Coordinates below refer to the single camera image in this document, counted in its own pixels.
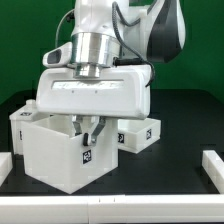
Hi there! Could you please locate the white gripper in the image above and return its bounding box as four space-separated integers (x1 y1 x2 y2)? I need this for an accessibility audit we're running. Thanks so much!
36 65 151 146

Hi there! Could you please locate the large white drawer housing box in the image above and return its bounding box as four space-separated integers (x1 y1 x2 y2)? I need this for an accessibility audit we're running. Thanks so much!
21 116 118 194

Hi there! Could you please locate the white drawer tray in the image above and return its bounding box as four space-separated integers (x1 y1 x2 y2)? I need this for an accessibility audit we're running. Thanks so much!
118 118 161 154

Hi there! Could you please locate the small white drawer with knob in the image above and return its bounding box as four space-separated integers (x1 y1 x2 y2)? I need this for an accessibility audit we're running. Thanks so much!
9 99 39 155

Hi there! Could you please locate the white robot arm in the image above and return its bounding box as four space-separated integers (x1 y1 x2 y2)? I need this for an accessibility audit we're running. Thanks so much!
36 0 186 146

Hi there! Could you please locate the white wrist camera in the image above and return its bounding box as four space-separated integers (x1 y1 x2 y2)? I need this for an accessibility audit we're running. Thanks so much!
42 42 73 68

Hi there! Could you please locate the white left rail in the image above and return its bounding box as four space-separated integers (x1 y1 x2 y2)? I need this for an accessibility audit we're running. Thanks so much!
0 152 13 186

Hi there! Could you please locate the grey cable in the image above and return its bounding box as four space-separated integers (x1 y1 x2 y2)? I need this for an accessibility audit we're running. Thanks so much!
54 9 76 51

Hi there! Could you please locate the grey wrist hose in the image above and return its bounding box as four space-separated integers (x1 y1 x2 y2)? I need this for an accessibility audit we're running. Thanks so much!
111 1 156 88

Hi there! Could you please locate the white right rail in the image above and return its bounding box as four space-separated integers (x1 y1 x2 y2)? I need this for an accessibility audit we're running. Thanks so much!
202 150 224 194

